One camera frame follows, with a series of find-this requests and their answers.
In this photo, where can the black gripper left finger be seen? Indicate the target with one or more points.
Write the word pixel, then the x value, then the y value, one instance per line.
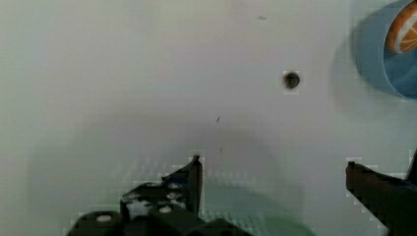
pixel 182 188

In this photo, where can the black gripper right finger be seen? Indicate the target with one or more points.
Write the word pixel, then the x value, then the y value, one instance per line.
pixel 392 201

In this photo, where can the green plastic strainer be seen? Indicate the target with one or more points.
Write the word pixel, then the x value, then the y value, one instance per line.
pixel 252 212

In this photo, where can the orange slice toy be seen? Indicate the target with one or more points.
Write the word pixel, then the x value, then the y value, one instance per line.
pixel 402 34

